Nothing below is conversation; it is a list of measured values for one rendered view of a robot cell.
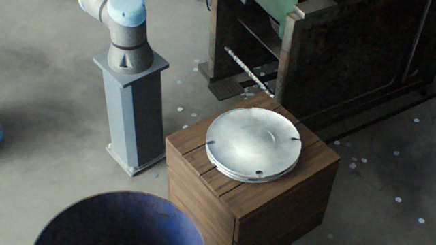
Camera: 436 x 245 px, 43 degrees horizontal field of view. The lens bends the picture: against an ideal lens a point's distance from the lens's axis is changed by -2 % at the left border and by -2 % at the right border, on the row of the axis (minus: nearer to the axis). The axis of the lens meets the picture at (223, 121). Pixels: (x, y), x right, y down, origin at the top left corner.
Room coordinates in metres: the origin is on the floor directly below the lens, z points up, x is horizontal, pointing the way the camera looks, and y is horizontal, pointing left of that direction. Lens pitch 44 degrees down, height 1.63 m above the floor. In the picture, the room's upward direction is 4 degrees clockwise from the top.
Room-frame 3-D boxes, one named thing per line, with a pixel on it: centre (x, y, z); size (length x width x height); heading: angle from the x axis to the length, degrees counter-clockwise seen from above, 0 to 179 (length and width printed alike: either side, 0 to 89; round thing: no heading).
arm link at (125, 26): (1.48, 0.32, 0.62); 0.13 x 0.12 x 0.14; 47
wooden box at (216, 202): (1.21, -0.10, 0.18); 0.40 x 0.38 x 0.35; 129
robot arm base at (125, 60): (1.47, 0.32, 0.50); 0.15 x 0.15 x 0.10
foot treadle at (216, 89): (1.82, -0.20, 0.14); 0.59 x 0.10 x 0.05; 123
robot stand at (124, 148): (1.47, 0.32, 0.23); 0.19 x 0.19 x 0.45; 43
